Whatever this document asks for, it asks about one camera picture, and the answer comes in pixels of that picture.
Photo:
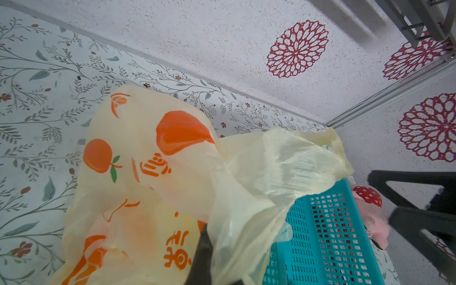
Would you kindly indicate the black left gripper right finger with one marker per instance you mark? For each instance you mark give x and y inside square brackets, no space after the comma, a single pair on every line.
[410,221]

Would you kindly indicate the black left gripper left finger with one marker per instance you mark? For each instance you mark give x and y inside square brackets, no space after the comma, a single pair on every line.
[200,270]

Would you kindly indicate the yellow orange-print plastic bag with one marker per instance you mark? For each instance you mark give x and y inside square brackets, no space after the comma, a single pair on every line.
[154,172]

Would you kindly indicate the pink plush mushroom toy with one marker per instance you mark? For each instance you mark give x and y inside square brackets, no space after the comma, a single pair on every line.
[369,204]

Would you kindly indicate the teal plastic basket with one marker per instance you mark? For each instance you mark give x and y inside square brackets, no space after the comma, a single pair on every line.
[329,246]

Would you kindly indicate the grey wall shelf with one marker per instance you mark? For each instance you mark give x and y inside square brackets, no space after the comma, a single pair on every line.
[418,20]

